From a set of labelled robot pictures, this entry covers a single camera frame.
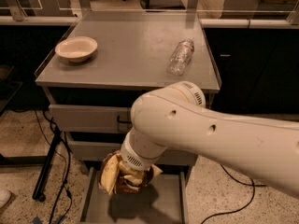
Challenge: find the grey drawer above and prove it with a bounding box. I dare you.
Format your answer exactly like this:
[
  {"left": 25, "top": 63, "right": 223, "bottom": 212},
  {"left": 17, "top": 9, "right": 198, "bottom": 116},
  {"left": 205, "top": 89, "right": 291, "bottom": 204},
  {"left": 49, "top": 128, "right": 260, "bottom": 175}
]
[
  {"left": 77, "top": 167, "right": 189, "bottom": 224},
  {"left": 66, "top": 132, "right": 197, "bottom": 166},
  {"left": 50, "top": 105, "right": 132, "bottom": 133}
]

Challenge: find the grey drawer cabinet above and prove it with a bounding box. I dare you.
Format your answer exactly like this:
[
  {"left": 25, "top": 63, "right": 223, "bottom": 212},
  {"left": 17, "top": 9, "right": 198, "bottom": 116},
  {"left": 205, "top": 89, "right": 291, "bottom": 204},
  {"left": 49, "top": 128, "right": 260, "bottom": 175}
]
[{"left": 34, "top": 10, "right": 222, "bottom": 173}]

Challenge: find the brown chip bag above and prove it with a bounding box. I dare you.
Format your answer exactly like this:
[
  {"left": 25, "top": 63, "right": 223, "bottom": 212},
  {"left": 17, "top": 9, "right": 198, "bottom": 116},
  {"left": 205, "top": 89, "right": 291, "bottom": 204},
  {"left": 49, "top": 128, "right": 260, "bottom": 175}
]
[{"left": 98, "top": 150, "right": 163, "bottom": 195}]

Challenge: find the white bowl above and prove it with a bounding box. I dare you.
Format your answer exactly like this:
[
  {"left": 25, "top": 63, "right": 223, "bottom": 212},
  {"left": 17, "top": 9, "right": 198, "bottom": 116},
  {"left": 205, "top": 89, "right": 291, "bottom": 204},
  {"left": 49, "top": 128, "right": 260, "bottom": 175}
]
[{"left": 55, "top": 36, "right": 98, "bottom": 63}]

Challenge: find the grey bottom drawer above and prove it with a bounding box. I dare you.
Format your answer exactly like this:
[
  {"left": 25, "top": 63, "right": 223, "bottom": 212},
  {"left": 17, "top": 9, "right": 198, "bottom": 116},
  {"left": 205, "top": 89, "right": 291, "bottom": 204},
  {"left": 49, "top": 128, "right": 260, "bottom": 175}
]
[{"left": 77, "top": 167, "right": 189, "bottom": 224}]

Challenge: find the black floor cable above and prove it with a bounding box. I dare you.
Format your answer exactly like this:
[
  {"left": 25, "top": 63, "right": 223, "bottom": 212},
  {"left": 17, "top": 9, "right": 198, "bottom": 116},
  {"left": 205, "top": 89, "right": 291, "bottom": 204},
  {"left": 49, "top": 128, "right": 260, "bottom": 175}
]
[{"left": 199, "top": 163, "right": 267, "bottom": 224}]

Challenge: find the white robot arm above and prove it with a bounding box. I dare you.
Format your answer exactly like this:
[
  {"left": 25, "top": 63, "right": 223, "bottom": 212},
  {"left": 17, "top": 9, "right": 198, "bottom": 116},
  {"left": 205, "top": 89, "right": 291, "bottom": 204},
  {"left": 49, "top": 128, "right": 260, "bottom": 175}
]
[{"left": 121, "top": 81, "right": 299, "bottom": 197}]

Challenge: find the black table leg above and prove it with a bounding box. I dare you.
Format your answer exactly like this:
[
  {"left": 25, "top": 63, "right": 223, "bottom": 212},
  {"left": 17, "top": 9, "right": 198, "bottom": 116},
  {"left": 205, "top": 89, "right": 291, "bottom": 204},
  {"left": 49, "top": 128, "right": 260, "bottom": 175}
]
[{"left": 32, "top": 128, "right": 60, "bottom": 202}]

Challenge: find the black cable bundle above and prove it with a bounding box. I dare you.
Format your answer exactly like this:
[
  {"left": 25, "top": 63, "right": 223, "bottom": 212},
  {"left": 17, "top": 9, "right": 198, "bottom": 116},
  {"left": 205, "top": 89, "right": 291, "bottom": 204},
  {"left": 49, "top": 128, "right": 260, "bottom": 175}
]
[{"left": 33, "top": 110, "right": 73, "bottom": 224}]

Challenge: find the grey middle drawer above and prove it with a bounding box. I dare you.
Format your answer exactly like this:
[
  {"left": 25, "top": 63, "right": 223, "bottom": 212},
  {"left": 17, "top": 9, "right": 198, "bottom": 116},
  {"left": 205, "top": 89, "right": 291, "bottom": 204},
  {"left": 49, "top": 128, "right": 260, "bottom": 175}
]
[{"left": 66, "top": 132, "right": 197, "bottom": 166}]

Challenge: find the white shoe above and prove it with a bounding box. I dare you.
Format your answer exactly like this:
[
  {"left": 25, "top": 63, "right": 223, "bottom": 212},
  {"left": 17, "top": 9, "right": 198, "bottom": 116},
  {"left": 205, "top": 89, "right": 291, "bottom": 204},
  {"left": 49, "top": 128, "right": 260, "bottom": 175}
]
[{"left": 0, "top": 190, "right": 12, "bottom": 209}]

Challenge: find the grey top drawer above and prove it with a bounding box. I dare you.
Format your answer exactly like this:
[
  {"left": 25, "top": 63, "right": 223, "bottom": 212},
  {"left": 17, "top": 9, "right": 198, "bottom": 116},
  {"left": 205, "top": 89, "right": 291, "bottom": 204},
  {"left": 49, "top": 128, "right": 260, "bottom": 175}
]
[{"left": 50, "top": 105, "right": 132, "bottom": 133}]

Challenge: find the clear plastic bottle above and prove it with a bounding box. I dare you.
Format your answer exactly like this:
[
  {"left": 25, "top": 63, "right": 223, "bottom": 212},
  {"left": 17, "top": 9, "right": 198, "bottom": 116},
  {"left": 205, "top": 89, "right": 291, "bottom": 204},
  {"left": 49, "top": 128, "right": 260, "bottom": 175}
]
[{"left": 166, "top": 38, "right": 194, "bottom": 76}]

